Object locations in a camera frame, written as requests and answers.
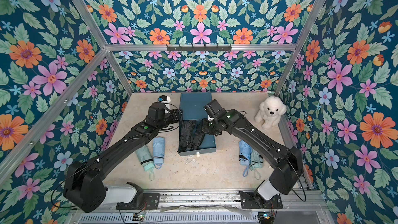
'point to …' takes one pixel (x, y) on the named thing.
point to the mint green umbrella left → (146, 160)
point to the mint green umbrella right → (257, 162)
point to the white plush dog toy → (270, 111)
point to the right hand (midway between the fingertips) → (202, 129)
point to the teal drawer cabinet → (192, 104)
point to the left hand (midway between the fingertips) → (183, 111)
